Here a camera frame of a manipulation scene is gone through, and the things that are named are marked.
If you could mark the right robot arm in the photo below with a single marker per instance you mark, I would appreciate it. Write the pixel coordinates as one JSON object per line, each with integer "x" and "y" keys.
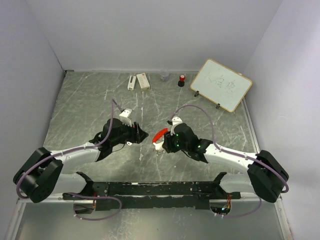
{"x": 204, "y": 150}

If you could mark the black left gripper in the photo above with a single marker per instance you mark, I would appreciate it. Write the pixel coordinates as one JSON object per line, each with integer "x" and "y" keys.
{"x": 137, "y": 135}

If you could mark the yellow framed whiteboard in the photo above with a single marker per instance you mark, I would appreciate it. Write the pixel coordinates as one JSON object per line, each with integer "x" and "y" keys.
{"x": 221, "y": 85}

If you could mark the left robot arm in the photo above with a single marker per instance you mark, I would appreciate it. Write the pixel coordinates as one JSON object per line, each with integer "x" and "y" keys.
{"x": 47, "y": 172}

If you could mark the red black stamp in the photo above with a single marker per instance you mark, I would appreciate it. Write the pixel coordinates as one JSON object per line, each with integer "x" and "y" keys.
{"x": 181, "y": 81}

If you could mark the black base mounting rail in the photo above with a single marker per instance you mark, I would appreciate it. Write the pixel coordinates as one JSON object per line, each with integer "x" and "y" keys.
{"x": 149, "y": 195}

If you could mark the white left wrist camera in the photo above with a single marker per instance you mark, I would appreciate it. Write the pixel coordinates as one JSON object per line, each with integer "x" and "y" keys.
{"x": 125, "y": 117}

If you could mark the white green staple box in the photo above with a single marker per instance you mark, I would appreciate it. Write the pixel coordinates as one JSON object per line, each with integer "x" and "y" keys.
{"x": 143, "y": 81}

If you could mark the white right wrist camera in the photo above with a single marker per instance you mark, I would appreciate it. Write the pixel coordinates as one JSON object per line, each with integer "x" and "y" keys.
{"x": 174, "y": 122}

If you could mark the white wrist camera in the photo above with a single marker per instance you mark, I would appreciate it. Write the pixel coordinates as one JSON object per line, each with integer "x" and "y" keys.
{"x": 125, "y": 117}
{"x": 174, "y": 122}

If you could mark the clear paperclip jar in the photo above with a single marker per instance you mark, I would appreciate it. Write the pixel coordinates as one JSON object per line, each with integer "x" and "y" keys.
{"x": 164, "y": 75}

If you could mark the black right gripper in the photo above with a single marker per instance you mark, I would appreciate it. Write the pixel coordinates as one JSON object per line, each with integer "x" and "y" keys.
{"x": 168, "y": 143}

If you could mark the red handled metal key holder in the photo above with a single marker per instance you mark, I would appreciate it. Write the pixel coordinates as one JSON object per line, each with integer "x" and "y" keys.
{"x": 158, "y": 140}

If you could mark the white stapler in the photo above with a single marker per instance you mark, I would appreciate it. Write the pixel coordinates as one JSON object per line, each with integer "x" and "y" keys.
{"x": 131, "y": 83}

